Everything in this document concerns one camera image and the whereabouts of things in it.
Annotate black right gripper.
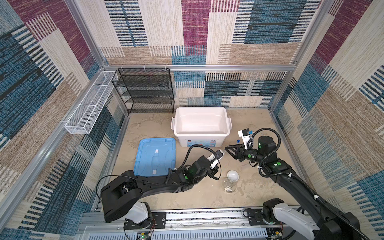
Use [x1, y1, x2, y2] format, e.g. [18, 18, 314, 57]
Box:
[224, 142, 266, 164]

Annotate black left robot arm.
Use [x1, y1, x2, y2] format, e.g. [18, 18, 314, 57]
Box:
[101, 156, 221, 223]

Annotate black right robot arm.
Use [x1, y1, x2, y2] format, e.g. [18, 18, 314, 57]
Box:
[225, 134, 368, 240]

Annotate white ceramic mortar bowl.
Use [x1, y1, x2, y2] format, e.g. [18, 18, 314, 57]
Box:
[227, 170, 240, 182]

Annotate clear glass flask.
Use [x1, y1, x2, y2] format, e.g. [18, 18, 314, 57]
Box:
[222, 178, 237, 193]

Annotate white plastic storage bin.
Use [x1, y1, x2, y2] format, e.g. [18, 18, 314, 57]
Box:
[171, 107, 233, 148]

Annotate blue plastic bin lid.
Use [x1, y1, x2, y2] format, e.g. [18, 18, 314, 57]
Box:
[134, 138, 176, 177]

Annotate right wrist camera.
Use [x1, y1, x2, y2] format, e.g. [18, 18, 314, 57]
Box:
[238, 129, 254, 150]

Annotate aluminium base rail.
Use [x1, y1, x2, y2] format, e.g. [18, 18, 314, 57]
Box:
[75, 207, 305, 240]

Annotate black wire shelf rack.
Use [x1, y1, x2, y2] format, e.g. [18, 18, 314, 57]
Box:
[112, 68, 175, 114]

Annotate white wire mesh basket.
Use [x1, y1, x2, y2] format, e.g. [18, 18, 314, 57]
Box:
[65, 71, 115, 135]

